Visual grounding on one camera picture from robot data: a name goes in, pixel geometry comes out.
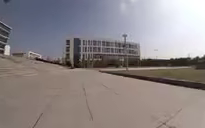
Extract large grey office building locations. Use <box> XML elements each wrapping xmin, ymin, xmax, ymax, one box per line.
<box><xmin>65</xmin><ymin>37</ymin><xmax>141</xmax><ymax>69</ymax></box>

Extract low white building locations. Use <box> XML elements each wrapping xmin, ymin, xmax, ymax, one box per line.
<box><xmin>11</xmin><ymin>50</ymin><xmax>43</xmax><ymax>60</ymax></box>

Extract row of dark trees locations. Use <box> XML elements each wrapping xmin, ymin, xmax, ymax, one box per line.
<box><xmin>139</xmin><ymin>52</ymin><xmax>205</xmax><ymax>70</ymax></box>

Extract wide grey stone steps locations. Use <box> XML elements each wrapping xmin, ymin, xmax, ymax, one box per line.
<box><xmin>0</xmin><ymin>52</ymin><xmax>63</xmax><ymax>81</ymax></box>

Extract grey concrete pavement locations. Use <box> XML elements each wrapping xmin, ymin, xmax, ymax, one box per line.
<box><xmin>0</xmin><ymin>65</ymin><xmax>205</xmax><ymax>128</ymax></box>

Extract dry grass field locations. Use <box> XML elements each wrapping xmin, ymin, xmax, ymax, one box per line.
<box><xmin>104</xmin><ymin>67</ymin><xmax>205</xmax><ymax>84</ymax></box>

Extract tall floodlight pole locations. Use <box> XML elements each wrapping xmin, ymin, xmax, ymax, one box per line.
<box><xmin>121</xmin><ymin>33</ymin><xmax>130</xmax><ymax>72</ymax></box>

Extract distant lamp pole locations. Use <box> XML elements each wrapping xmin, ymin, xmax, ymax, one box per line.
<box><xmin>153</xmin><ymin>48</ymin><xmax>159</xmax><ymax>60</ymax></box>

